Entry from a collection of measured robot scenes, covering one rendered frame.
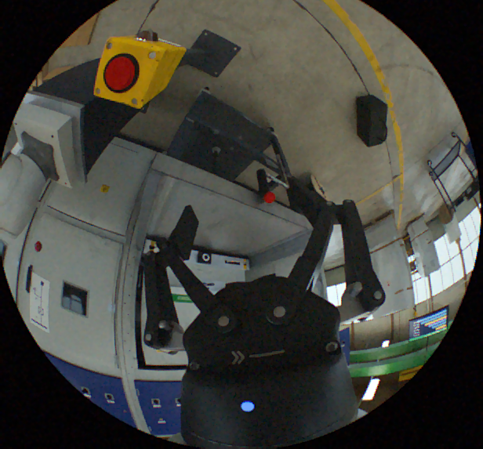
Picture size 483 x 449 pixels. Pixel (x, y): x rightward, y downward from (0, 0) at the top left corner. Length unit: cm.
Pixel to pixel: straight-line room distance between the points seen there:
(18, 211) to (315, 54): 148
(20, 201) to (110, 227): 61
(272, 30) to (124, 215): 140
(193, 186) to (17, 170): 53
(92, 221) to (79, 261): 24
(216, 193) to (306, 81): 101
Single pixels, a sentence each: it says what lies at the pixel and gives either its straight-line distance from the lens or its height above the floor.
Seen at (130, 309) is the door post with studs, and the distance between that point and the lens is 94.
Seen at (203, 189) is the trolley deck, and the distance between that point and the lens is 36.
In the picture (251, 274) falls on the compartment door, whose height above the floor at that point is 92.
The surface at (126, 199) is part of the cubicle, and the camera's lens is 106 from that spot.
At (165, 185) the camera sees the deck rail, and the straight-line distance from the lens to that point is 36.
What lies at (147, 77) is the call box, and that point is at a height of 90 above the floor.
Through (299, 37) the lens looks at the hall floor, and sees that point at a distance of 116.
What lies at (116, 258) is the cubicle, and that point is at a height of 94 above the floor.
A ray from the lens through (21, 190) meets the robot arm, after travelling 56.
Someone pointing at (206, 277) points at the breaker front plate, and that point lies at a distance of 73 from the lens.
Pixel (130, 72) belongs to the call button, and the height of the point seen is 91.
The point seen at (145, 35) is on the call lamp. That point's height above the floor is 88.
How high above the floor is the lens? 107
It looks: 32 degrees down
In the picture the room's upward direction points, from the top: 177 degrees clockwise
